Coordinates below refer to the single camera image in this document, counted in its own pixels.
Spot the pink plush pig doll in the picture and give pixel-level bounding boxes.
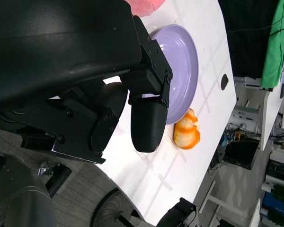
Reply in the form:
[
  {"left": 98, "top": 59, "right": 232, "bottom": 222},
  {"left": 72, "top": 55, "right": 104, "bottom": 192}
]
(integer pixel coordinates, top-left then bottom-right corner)
[{"left": 130, "top": 0, "right": 166, "bottom": 17}]

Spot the green cloth backdrop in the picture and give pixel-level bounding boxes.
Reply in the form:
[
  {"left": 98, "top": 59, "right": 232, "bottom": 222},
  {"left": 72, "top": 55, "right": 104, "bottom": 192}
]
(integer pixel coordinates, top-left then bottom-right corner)
[{"left": 260, "top": 0, "right": 284, "bottom": 90}]

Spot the white side desk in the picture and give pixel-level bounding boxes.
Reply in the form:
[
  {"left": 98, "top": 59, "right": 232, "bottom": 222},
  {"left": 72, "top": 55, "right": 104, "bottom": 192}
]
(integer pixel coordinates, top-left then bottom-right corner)
[{"left": 260, "top": 78, "right": 284, "bottom": 152}]

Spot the black curtain backdrop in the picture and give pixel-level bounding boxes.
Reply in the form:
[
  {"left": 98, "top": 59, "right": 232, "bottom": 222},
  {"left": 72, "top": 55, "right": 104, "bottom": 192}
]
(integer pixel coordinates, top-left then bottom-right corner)
[{"left": 217, "top": 0, "right": 284, "bottom": 79}]

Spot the purple plastic plate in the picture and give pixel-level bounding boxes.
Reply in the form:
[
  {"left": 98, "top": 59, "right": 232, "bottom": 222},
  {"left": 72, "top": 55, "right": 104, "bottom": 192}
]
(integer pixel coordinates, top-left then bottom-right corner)
[{"left": 151, "top": 24, "right": 199, "bottom": 125}]

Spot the orange white bun toy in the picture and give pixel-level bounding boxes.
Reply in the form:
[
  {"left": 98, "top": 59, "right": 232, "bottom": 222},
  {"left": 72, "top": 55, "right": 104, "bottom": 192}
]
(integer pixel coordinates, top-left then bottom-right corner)
[{"left": 174, "top": 108, "right": 202, "bottom": 150}]

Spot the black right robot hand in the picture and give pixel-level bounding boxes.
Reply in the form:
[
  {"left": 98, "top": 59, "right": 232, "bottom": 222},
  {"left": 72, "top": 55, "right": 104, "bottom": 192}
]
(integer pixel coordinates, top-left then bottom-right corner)
[{"left": 156, "top": 197, "right": 200, "bottom": 227}]

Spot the white table leg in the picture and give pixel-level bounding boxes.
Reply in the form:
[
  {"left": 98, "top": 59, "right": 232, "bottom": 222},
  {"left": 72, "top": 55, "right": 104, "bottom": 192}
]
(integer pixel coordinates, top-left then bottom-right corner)
[{"left": 198, "top": 179, "right": 219, "bottom": 214}]

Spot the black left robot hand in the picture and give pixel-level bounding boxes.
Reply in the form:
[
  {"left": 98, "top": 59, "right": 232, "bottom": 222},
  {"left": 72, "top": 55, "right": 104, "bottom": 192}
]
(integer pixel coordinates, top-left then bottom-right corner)
[{"left": 0, "top": 0, "right": 174, "bottom": 165}]

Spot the black table grommet cap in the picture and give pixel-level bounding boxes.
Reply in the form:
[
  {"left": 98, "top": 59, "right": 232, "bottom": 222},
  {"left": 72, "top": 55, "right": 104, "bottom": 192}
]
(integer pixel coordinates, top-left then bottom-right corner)
[{"left": 220, "top": 73, "right": 229, "bottom": 91}]

